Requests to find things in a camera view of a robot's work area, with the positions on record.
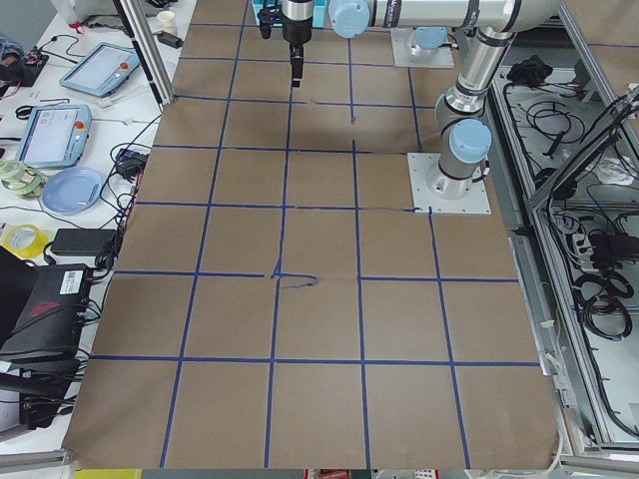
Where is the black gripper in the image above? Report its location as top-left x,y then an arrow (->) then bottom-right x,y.
282,0 -> 315,88

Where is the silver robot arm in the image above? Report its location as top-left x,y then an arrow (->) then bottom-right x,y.
328,0 -> 560,200
276,1 -> 447,88

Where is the upper teach pendant tablet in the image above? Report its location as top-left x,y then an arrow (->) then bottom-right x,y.
59,42 -> 140,98

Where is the teach pendant tablet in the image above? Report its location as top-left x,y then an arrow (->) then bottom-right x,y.
17,105 -> 92,169
59,42 -> 140,98

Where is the lower teach pendant tablet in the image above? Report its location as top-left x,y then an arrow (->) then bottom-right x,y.
17,105 -> 92,169

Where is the blue plate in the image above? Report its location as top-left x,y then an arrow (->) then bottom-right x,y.
41,167 -> 103,216

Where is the black power adapter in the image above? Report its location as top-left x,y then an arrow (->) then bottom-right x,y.
50,229 -> 116,256

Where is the yellow tape roll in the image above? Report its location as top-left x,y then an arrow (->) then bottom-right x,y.
2,225 -> 49,259

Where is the black computer box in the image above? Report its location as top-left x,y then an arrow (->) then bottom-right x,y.
1,248 -> 93,376

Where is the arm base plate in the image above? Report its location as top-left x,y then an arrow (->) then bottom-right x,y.
407,153 -> 491,215
390,27 -> 454,69

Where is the aluminium frame post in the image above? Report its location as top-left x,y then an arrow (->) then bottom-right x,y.
113,0 -> 174,106

